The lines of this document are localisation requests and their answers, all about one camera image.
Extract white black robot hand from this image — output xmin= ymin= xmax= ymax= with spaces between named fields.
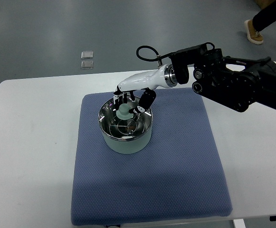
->
xmin=113 ymin=65 xmax=178 ymax=114

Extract glass lid with green knob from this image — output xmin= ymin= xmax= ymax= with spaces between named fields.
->
xmin=98 ymin=98 xmax=152 ymax=141

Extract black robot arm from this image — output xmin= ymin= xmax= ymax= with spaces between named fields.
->
xmin=169 ymin=43 xmax=276 ymax=112

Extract pale green pot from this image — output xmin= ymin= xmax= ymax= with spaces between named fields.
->
xmin=102 ymin=97 xmax=152 ymax=154

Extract upper metal floor plate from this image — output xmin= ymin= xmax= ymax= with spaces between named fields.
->
xmin=81 ymin=50 xmax=94 ymax=59

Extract tan shoe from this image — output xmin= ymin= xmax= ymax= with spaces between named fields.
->
xmin=244 ymin=20 xmax=264 ymax=45

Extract blue padded mat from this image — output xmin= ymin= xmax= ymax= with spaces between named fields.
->
xmin=71 ymin=88 xmax=232 ymax=226

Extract cardboard box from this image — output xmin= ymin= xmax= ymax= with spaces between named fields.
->
xmin=254 ymin=0 xmax=275 ymax=9

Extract person leg black trousers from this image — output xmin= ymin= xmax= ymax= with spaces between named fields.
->
xmin=252 ymin=0 xmax=276 ymax=32

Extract white table leg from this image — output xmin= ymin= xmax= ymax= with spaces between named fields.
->
xmin=232 ymin=219 xmax=246 ymax=228

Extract black cable loop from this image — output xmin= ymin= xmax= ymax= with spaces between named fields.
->
xmin=136 ymin=45 xmax=163 ymax=67

